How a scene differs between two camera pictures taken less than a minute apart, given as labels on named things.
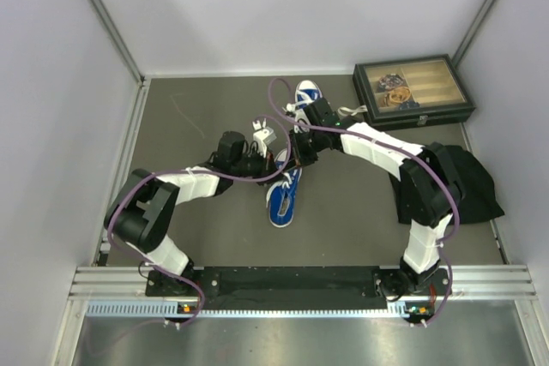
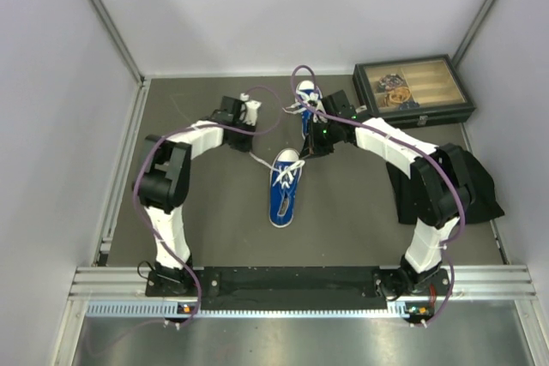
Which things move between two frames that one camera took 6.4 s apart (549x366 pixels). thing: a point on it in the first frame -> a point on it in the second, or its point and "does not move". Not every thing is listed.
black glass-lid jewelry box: x=412 y=93 does not move
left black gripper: x=267 y=165 -> x=244 y=146
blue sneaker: x=306 y=92 does not move
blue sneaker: x=281 y=197 does not move
